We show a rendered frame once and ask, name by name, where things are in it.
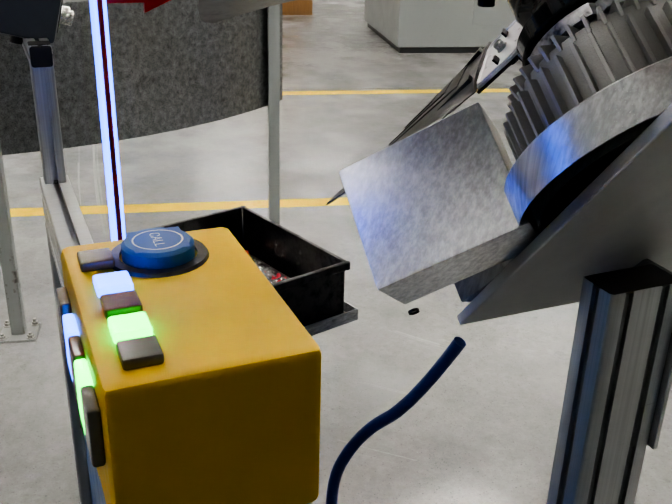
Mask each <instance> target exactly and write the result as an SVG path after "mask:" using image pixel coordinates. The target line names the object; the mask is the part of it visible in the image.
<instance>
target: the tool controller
mask: <svg viewBox="0 0 672 504"><path fill-rule="evenodd" d="M62 4H63V0H0V33H1V34H5V35H9V36H10V42H12V43H16V44H23V38H24V39H26V38H34V39H35V41H39V38H47V39H48V40H49V42H50V44H53V43H54V42H55V39H56V33H58V29H60V24H65V25H69V26H71V25H72V23H73V17H74V11H73V10H70V7H69V6H64V5H62ZM59 23H60V24H59Z"/></svg>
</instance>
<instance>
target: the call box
mask: <svg viewBox="0 0 672 504"><path fill-rule="evenodd" d="M186 233H188V234H189V235H190V236H192V238H193V239H194V245H195V257H194V259H192V260H191V261H189V262H188V263H185V264H183V265H180V266H176V267H172V268H166V269H140V268H135V267H131V266H129V265H126V264H125V263H123V261H122V254H121V243H122V241H123V240H116V241H108V242H101V243H93V244H85V245H77V246H70V247H66V248H64V249H63V250H62V253H61V263H62V272H63V280H64V287H66V288H67V291H68V295H69V298H70V302H71V308H72V314H73V315H74V317H75V320H76V324H77V327H78V331H79V336H80V338H81V342H82V346H83V349H84V353H85V357H86V361H87V364H88V367H89V371H90V374H91V378H92V382H93V387H94V389H95V393H96V396H97V400H98V403H99V407H100V411H101V420H102V429H103V439H104V448H105V457H106V463H105V465H104V466H100V467H97V472H98V476H100V479H99V480H101V484H102V488H103V493H104V497H105V501H106V504H308V503H312V502H313V501H315V500H316V499H317V497H318V495H319V451H320V405H321V359H322V352H321V350H320V347H319V346H318V344H317V343H316V342H315V340H314V339H313V338H312V337H311V335H310V334H309V333H308V331H307V330H306V329H305V327H304V326H303V325H302V324H301V322H300V321H299V320H298V318H297V317H296V316H295V315H294V313H293V312H292V311H291V309H290V308H289V307H288V305H287V304H286V303H285V302H284V300H283V299H282V298H281V296H280V295H279V294H278V293H277V291H276V290H275V289H274V287H273V286H272V285H271V283H270V282H269V281H268V280H267V278H266V277H265V276H264V274H263V273H262V272H261V270H260V269H259V268H258V267H257V265H256V264H255V263H254V261H253V260H252V259H251V258H250V256H249V255H248V254H247V252H246V251H245V250H244V248H243V247H242V246H241V245H240V243H239V242H238V241H237V239H236V238H235V237H234V236H233V234H232V233H231V232H230V230H229V229H228V228H225V227H217V228H210V229H202V230H194V231H186ZM101 248H110V250H111V253H112V255H113V257H114V260H115V266H114V268H113V269H106V270H98V271H91V272H81V270H80V266H79V263H78V260H77V252H79V251H86V250H93V249H101ZM119 271H127V272H128V274H129V276H130V278H131V280H132V283H133V285H134V290H135V291H136V292H137V294H138V296H139V299H140V301H141V303H142V305H143V312H145V313H146V315H147V317H148V319H149V321H150V324H151V326H152V328H153V335H154V336H156V337H157V340H158V342H159V344H160V346H161V349H162V351H163V353H164V363H163V364H159V365H154V366H148V367H143V368H138V369H132V370H127V371H126V370H123V368H122V365H121V362H120V359H119V356H118V354H117V350H116V344H115V343H114V342H113V339H112V336H111V333H110V330H109V327H108V321H107V319H106V318H105V316H104V313H103V310H102V307H101V304H100V298H99V297H98V295H97V293H96V290H95V287H94V284H93V276H94V275H98V274H105V273H112V272H119Z"/></svg>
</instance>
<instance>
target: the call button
mask: <svg viewBox="0 0 672 504"><path fill-rule="evenodd" d="M126 235H127V237H126V238H125V239H124V240H123V241H122V243H121V254H122V261H123V263H125V264H126V265H129V266H131V267H135V268H140V269H166V268H172V267H176V266H180V265H183V264H185V263H188V262H189V261H191V260H192V259H194V257H195V245H194V239H193V238H192V236H190V235H189V234H188V233H186V232H184V231H182V230H180V228H179V227H178V226H176V227H168V228H164V227H160V228H149V229H143V230H140V231H136V232H128V233H126Z"/></svg>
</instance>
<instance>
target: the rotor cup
mask: <svg viewBox="0 0 672 504"><path fill-rule="evenodd" d="M596 1H597V0H507V2H508V4H509V6H510V8H511V11H512V13H513V15H514V17H515V19H516V21H517V23H518V24H519V25H520V26H521V27H523V29H522V31H521V33H520V35H519V37H518V41H517V46H516V50H517V55H518V58H519V60H520V62H521V64H522V66H526V65H528V64H529V61H528V60H527V58H528V57H530V56H531V53H532V51H533V50H534V48H535V46H536V45H537V43H538V42H539V41H540V39H541V38H542V37H543V36H544V35H545V34H546V33H547V32H548V31H549V30H550V29H551V28H552V27H553V26H554V25H555V24H556V23H558V22H559V21H560V20H561V19H563V18H564V17H565V16H567V15H568V14H569V13H571V12H572V11H574V10H576V9H577V8H579V7H580V6H582V5H584V4H586V3H595V2H596Z"/></svg>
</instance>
